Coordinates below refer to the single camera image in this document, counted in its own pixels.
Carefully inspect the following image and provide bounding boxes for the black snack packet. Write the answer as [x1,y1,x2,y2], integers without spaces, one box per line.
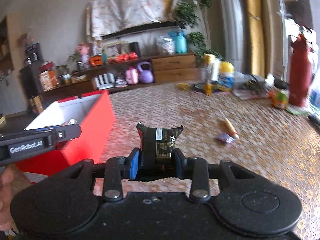
[136,122,184,170]

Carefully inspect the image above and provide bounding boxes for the person's left hand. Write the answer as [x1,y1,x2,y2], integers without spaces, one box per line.
[0,164,31,231]

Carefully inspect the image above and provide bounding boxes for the purple candy packet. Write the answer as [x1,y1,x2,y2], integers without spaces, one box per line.
[216,133,235,145]

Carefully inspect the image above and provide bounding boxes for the red storage box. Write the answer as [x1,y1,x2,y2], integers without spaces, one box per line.
[16,90,116,176]

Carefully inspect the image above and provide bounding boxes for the dark round plate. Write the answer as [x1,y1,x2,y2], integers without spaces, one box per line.
[193,83,219,93]

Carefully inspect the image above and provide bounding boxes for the yellow crumpled wrapper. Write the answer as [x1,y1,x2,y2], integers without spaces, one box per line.
[177,82,190,91]

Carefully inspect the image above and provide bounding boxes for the pink small bag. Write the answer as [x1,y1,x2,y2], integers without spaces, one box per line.
[125,67,139,85]

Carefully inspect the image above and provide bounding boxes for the stack of books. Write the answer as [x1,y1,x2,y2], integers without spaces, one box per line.
[232,73,269,100]

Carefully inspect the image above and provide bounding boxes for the purple kettlebell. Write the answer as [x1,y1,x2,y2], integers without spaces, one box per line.
[137,61,154,83]

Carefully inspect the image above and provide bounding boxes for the wooden tv cabinet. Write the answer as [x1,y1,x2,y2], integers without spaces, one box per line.
[40,54,199,106]

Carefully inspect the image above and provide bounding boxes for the yellow lid white bottle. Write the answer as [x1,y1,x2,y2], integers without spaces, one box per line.
[217,61,235,91]

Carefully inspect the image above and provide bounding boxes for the glass jar black lid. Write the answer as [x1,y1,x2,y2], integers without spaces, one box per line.
[269,89,289,109]

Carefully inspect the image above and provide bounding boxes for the red ornaments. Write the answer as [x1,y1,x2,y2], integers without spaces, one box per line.
[108,52,138,64]

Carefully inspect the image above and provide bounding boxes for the green edged coaster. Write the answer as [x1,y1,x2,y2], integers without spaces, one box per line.
[285,104,310,115]

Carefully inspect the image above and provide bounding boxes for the black speaker cylinder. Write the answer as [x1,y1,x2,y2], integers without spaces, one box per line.
[130,42,141,57]

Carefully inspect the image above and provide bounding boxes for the teal spray bottle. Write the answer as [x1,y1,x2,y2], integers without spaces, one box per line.
[169,30,188,54]

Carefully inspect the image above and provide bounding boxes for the clear plastic bag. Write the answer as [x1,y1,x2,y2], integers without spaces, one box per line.
[156,36,175,55]

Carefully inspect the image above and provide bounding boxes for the black remote control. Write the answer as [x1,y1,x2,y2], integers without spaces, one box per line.
[308,113,320,127]

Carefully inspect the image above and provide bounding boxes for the dark red thermos bottle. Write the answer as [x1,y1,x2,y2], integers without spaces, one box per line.
[289,34,312,107]

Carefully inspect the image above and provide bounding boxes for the clear plastic water bottle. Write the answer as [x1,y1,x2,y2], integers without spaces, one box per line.
[310,70,320,108]

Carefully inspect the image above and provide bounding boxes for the yellow curtain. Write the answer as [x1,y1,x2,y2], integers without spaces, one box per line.
[246,0,265,77]

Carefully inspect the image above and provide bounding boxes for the floral cloth cover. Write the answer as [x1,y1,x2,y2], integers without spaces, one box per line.
[86,0,177,43]

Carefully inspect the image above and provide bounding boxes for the potted green tree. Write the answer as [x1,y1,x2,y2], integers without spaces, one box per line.
[172,0,223,62]

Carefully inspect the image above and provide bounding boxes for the white air conditioner column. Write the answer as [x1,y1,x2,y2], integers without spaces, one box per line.
[220,0,248,73]

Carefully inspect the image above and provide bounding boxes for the picture frame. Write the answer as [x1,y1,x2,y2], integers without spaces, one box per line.
[103,41,130,59]

